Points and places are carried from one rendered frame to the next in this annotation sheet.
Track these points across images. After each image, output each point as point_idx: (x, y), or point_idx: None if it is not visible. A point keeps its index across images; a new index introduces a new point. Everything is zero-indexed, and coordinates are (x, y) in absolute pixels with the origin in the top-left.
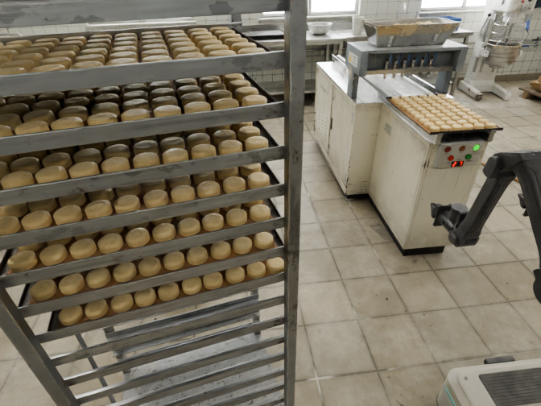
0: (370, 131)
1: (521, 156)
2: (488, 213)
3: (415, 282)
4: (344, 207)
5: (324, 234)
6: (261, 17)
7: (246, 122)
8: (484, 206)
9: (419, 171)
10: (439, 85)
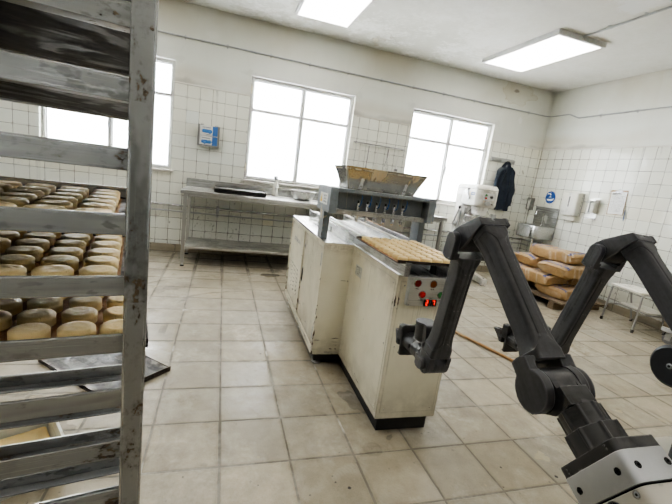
0: (341, 276)
1: (480, 220)
2: (456, 316)
3: (389, 464)
4: (309, 370)
5: (277, 400)
6: (244, 178)
7: (60, 9)
8: (450, 305)
9: (389, 311)
10: (413, 239)
